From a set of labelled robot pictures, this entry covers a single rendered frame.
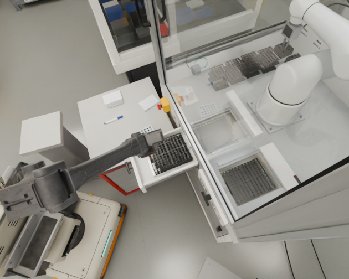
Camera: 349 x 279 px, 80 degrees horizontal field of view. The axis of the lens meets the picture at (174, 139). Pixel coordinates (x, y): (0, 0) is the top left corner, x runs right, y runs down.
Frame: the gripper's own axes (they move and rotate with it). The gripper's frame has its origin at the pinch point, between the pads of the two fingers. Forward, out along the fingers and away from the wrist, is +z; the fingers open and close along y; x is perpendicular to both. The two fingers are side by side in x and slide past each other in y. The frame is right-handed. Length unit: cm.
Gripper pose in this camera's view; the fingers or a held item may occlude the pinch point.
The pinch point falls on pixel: (150, 153)
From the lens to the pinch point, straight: 107.5
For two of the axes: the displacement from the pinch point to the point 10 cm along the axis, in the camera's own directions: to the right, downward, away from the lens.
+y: 9.3, -3.8, 0.1
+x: -3.5, -8.5, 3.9
